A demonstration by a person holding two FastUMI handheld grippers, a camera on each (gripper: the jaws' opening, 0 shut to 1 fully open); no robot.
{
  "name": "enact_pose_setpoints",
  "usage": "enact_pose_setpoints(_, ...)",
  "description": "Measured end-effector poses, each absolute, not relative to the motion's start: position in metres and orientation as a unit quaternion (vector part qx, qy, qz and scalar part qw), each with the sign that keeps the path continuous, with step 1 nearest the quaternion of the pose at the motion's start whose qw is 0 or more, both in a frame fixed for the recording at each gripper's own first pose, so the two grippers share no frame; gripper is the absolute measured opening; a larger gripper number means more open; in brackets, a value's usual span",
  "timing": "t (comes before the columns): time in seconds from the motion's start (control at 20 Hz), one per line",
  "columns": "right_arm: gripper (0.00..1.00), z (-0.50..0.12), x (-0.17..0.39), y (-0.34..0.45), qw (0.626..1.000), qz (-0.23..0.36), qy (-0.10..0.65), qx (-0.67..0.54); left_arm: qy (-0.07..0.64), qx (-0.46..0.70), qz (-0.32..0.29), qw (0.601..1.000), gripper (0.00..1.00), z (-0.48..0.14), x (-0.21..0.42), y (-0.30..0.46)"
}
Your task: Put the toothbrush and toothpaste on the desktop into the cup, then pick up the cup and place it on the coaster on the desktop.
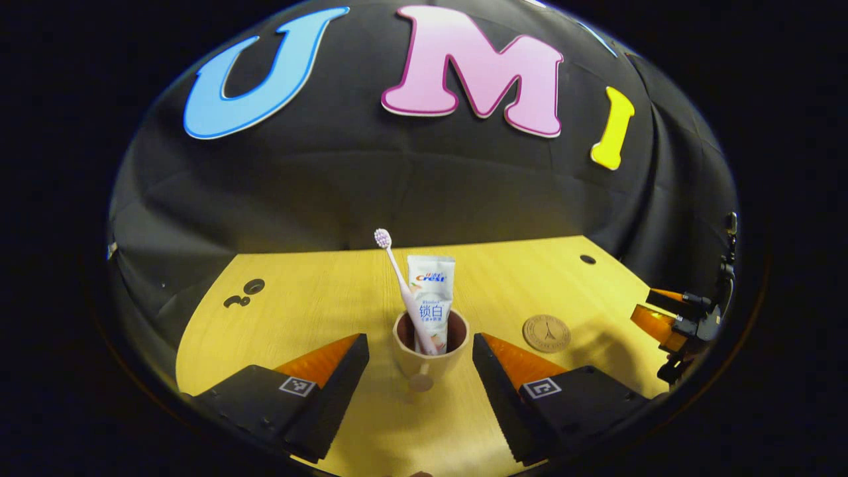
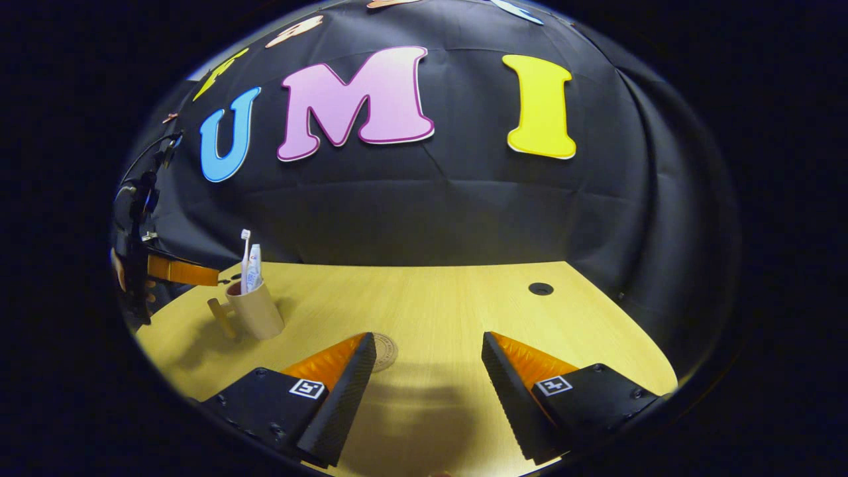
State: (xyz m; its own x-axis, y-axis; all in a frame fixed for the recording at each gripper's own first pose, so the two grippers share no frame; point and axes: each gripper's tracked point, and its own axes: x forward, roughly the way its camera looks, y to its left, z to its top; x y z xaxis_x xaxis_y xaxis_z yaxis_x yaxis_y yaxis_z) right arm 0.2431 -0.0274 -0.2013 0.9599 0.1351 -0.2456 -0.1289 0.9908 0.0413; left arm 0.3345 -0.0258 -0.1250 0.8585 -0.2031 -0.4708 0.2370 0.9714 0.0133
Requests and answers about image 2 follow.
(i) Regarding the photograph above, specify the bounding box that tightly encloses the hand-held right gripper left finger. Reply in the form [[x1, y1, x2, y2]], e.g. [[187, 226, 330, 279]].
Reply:
[[199, 333, 378, 468]]

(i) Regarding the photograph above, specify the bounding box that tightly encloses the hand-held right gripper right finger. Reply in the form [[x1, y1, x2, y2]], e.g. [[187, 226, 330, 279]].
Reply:
[[481, 331, 663, 466]]

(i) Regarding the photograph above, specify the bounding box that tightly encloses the round wooden coaster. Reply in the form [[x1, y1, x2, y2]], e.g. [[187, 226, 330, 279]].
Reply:
[[371, 333, 399, 373]]

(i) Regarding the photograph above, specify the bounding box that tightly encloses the white toothpaste tube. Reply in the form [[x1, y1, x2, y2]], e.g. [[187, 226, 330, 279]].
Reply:
[[246, 244, 263, 293]]

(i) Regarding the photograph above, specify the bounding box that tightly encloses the beige cup with handle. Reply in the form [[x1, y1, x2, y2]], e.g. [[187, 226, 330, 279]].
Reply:
[[207, 278, 286, 341]]

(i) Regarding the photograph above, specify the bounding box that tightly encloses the wooden desktop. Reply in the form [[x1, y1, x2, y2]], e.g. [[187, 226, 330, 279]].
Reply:
[[136, 261, 678, 477]]

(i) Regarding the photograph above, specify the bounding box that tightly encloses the black backdrop cloth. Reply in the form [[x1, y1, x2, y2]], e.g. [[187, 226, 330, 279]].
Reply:
[[116, 0, 739, 372]]

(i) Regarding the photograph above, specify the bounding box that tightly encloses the black cable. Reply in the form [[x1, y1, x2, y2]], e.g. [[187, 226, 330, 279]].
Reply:
[[118, 132, 184, 199]]

